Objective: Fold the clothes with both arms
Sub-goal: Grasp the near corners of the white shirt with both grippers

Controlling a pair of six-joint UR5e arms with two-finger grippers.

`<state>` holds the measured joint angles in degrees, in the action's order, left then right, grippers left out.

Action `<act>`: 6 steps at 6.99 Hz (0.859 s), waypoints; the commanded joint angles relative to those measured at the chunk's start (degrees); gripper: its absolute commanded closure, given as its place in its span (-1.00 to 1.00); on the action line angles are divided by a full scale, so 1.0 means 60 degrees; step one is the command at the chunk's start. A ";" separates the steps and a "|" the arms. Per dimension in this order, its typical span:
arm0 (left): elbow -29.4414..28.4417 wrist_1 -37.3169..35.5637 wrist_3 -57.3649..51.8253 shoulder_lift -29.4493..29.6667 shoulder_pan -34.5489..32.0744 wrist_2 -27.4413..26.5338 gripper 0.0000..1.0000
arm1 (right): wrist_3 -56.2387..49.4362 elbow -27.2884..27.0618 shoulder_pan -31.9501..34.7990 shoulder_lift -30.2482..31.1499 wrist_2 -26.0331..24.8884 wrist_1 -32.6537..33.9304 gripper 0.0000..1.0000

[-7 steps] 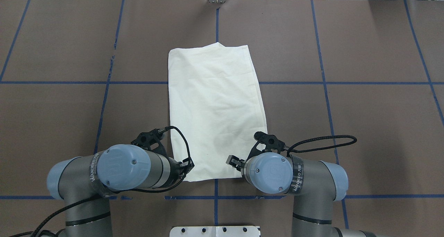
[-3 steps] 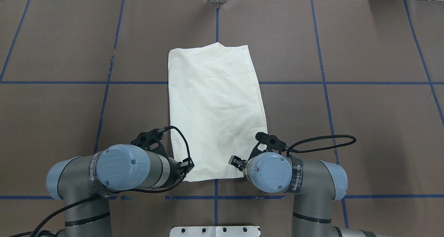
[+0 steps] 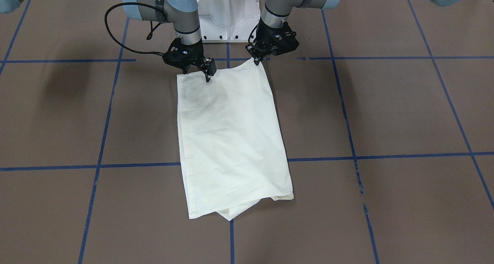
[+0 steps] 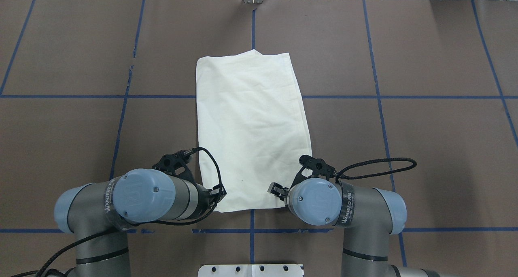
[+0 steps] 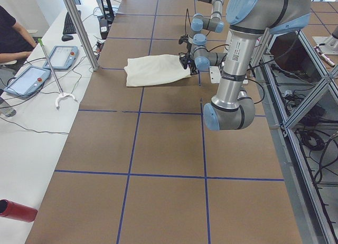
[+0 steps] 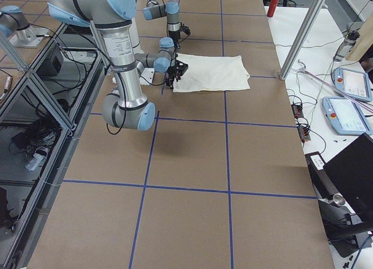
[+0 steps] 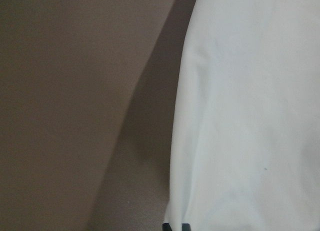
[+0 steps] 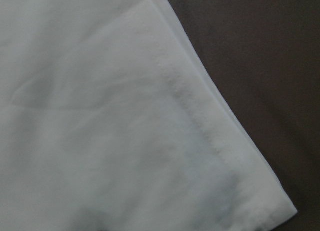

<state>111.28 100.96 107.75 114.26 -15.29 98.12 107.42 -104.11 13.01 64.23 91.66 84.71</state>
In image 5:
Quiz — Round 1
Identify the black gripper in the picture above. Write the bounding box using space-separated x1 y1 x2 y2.
189 58 199 75
186 39 193 52

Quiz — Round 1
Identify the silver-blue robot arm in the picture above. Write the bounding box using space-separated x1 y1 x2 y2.
187 0 224 51
188 0 311 130

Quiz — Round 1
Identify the metal reacher grabber stick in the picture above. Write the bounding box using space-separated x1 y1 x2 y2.
38 38 77 110

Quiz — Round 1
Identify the seated person dark shirt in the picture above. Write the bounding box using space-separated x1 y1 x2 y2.
1 6 36 63

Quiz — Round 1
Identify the aluminium frame post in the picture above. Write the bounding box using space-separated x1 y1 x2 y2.
63 0 99 71

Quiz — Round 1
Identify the teach pendant tablet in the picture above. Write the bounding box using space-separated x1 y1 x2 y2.
4 65 51 98
49 45 79 70

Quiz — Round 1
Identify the red water bottle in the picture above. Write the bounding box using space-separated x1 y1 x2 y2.
1 199 38 222

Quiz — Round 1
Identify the black keyboard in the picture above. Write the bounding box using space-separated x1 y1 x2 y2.
62 12 77 35

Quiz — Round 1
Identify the black power adapter box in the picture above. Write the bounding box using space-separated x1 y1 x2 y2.
99 17 109 40

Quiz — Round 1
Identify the near teach pendant tablet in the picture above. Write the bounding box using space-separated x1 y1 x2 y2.
4 65 51 98

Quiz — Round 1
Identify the cream long-sleeve cat shirt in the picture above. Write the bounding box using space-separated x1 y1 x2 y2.
124 54 191 87

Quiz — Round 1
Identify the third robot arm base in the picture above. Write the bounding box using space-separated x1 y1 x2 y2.
313 27 337 55

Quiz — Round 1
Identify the black computer mouse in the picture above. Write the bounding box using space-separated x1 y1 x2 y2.
61 34 73 42

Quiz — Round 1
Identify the clear plastic bottle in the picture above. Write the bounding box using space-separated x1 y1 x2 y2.
0 97 16 117

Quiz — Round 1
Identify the far teach pendant tablet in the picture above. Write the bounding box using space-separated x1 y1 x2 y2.
49 45 79 70

